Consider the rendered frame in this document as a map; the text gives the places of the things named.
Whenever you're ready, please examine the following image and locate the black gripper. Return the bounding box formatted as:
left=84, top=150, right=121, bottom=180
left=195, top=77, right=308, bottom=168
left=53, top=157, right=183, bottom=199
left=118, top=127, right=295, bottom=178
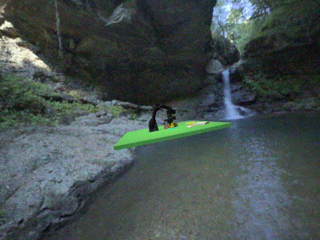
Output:
left=164, top=114, right=173, bottom=126

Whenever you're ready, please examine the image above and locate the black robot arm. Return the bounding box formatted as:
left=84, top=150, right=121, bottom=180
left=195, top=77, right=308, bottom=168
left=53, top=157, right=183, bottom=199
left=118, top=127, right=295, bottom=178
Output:
left=149, top=103, right=176, bottom=129

